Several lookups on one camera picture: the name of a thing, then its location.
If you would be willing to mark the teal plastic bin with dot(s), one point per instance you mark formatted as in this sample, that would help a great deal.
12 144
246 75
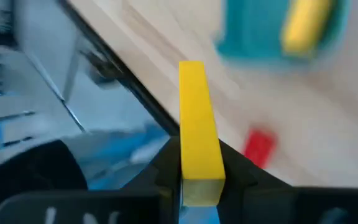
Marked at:
250 31

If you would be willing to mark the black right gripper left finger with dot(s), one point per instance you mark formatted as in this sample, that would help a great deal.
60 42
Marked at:
89 207

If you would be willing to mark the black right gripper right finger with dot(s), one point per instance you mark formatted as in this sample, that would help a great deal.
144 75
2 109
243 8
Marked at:
291 208

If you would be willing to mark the yellow block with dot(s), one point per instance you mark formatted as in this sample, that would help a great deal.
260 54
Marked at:
304 28
199 124

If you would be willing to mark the long red block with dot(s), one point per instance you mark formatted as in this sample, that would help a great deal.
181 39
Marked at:
259 147

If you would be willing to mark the black table frame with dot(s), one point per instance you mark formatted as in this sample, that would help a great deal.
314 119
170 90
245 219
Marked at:
126 74

